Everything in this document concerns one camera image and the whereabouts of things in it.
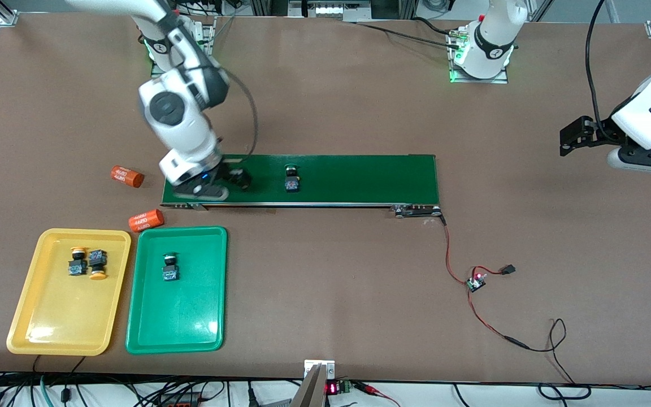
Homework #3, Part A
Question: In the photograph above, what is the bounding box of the orange 4680 cylinder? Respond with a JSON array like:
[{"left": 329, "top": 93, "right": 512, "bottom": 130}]
[
  {"left": 110, "top": 164, "right": 146, "bottom": 189},
  {"left": 128, "top": 209, "right": 166, "bottom": 233}
]

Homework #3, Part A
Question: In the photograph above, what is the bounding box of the yellow push button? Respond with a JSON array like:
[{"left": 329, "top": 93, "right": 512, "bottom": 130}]
[
  {"left": 88, "top": 249, "right": 108, "bottom": 281},
  {"left": 68, "top": 246, "right": 89, "bottom": 277}
]

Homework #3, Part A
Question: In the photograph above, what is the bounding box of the green conveyor belt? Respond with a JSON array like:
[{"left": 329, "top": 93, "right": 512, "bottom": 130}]
[{"left": 160, "top": 153, "right": 445, "bottom": 218}]

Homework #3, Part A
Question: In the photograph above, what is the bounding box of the green plastic tray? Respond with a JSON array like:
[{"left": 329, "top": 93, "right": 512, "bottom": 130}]
[{"left": 125, "top": 226, "right": 228, "bottom": 355}]

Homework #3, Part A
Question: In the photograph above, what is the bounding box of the yellow plastic tray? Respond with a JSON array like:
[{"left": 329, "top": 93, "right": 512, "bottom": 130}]
[{"left": 6, "top": 228, "right": 132, "bottom": 357}]

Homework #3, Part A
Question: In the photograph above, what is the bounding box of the red alligator clip lead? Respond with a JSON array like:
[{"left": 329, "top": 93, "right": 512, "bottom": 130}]
[{"left": 353, "top": 381, "right": 401, "bottom": 407}]

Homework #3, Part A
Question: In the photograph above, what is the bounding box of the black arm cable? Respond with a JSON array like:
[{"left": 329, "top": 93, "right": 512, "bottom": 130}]
[
  {"left": 584, "top": 0, "right": 611, "bottom": 142},
  {"left": 179, "top": 57, "right": 259, "bottom": 162}
]

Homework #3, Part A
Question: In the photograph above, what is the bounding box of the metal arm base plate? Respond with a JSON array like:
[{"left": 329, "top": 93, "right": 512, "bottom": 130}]
[
  {"left": 449, "top": 25, "right": 510, "bottom": 84},
  {"left": 150, "top": 16, "right": 216, "bottom": 79}
]

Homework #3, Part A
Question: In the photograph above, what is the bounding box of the black connector with wire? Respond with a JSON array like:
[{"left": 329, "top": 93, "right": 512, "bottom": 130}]
[{"left": 472, "top": 263, "right": 517, "bottom": 278}]

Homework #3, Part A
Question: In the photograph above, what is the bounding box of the red black conveyor wire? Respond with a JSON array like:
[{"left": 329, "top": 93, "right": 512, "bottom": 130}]
[{"left": 441, "top": 214, "right": 473, "bottom": 283}]

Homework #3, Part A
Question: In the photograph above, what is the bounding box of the red black power wire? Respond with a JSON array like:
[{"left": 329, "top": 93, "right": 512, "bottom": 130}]
[{"left": 467, "top": 288, "right": 578, "bottom": 386}]

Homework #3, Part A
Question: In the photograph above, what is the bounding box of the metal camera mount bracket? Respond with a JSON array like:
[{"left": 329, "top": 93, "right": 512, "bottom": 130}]
[{"left": 303, "top": 360, "right": 336, "bottom": 379}]

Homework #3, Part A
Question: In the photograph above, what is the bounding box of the black table cable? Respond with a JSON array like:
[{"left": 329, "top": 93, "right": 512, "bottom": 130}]
[{"left": 354, "top": 16, "right": 462, "bottom": 49}]

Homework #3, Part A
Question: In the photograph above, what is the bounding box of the grey camera pole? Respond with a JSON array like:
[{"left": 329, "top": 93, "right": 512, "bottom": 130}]
[{"left": 290, "top": 363, "right": 329, "bottom": 407}]

